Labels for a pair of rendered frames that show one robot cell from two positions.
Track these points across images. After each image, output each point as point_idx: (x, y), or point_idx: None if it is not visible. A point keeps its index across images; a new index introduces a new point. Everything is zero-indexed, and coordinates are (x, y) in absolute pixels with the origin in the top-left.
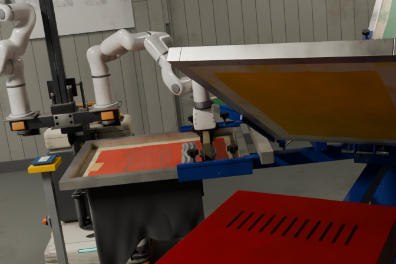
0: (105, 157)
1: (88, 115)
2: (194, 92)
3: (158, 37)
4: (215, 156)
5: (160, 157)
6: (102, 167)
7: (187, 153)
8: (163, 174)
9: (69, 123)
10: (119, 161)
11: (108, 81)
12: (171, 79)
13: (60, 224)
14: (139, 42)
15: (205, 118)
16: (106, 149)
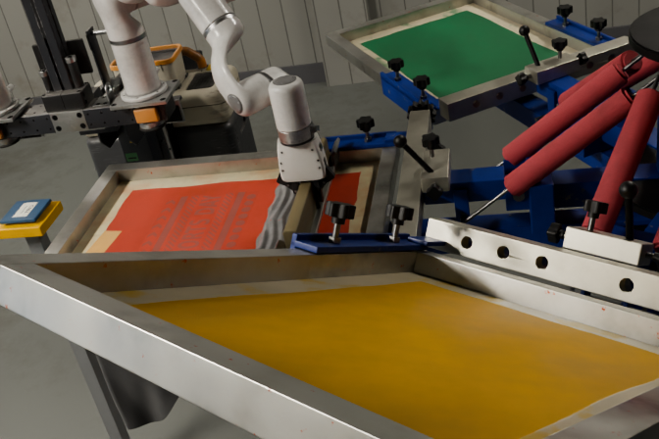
0: (130, 214)
1: (111, 114)
2: (274, 113)
3: None
4: None
5: (224, 224)
6: (112, 247)
7: (273, 222)
8: None
9: (80, 127)
10: (148, 229)
11: (139, 51)
12: (225, 85)
13: None
14: None
15: (300, 162)
16: (142, 186)
